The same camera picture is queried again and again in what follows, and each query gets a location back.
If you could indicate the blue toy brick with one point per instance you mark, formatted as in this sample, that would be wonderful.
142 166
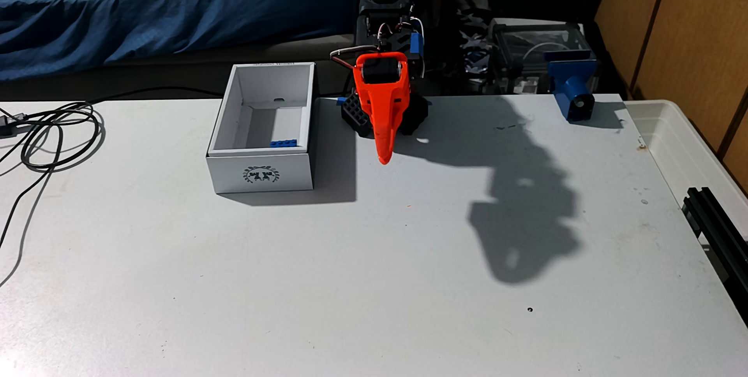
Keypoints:
283 143

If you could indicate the white cardboard box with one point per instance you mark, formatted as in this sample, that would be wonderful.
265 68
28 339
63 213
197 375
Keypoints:
263 172

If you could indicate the black cluttered equipment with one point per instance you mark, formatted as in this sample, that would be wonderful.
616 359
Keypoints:
473 55

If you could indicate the grey bed base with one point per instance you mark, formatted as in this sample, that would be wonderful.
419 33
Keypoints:
175 73

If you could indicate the blue bed sheet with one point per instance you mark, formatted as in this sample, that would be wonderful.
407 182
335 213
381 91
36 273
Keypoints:
146 9

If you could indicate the white plastic bin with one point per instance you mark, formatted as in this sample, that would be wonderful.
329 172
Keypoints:
678 149

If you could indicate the wooden cabinet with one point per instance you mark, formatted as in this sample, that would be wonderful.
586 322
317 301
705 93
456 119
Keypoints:
695 32

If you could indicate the black aluminium extrusion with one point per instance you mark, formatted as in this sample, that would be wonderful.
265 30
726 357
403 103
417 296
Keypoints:
716 231

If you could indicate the black power plug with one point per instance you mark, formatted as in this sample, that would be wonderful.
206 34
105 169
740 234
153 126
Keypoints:
9 126

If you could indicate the clear enclosure black frame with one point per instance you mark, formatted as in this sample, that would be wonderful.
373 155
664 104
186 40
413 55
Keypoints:
526 44

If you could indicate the blue printed clamp mount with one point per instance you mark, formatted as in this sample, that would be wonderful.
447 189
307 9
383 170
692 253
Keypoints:
570 88

